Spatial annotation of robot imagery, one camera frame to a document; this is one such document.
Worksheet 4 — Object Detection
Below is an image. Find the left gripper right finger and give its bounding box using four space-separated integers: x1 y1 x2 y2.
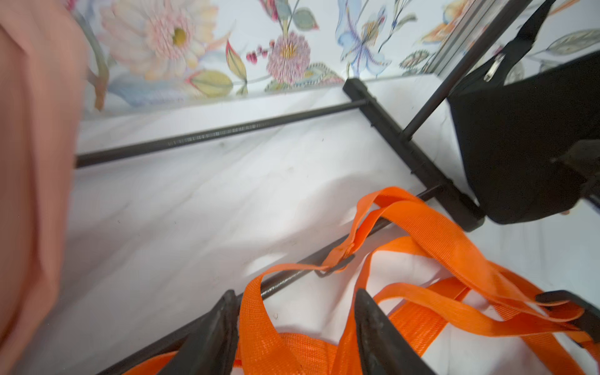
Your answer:
354 289 434 375

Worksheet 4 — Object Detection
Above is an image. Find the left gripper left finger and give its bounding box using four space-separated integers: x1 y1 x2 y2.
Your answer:
159 290 239 375

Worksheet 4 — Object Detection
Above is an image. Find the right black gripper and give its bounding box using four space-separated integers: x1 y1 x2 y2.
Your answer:
550 137 599 206

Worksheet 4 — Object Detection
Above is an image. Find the black crossbody bag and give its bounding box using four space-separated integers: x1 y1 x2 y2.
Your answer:
448 1 599 224

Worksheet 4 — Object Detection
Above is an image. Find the pink crescent bag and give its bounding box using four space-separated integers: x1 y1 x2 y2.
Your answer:
1 1 88 374

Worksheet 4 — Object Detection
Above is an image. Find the black metal clothes rack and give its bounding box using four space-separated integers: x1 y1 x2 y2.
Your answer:
76 1 532 374

